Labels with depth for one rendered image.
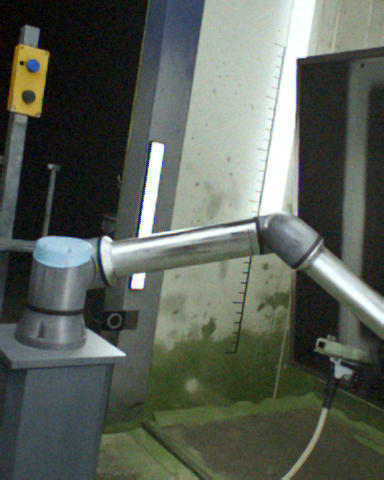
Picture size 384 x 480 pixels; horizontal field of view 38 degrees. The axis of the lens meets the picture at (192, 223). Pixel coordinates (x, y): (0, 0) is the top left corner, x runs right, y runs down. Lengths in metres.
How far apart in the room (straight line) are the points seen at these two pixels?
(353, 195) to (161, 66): 0.96
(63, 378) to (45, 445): 0.17
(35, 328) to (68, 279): 0.15
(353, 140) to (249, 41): 0.69
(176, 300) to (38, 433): 1.20
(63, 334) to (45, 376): 0.12
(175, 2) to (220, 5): 0.23
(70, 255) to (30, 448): 0.48
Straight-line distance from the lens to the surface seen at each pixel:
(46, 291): 1.50
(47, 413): 1.52
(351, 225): 2.48
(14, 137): 2.38
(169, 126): 2.44
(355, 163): 2.44
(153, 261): 1.63
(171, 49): 2.47
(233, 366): 2.88
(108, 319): 2.39
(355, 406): 3.18
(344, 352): 1.93
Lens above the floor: 1.10
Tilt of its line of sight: 3 degrees down
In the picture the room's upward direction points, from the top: 9 degrees clockwise
